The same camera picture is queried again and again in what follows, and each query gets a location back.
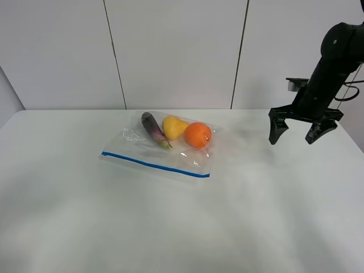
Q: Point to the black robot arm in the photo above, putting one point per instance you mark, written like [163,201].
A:
[341,55]

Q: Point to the yellow pear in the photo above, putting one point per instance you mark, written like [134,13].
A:
[174,127]

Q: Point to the clear zip bag blue seal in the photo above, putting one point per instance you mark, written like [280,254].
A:
[134,145]

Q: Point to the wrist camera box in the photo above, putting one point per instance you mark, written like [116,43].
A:
[295,84]

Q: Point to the orange fruit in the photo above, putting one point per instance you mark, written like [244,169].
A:
[198,135]

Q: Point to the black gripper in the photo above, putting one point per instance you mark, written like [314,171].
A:
[311,104]

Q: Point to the purple eggplant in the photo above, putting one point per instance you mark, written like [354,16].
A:
[151,126]

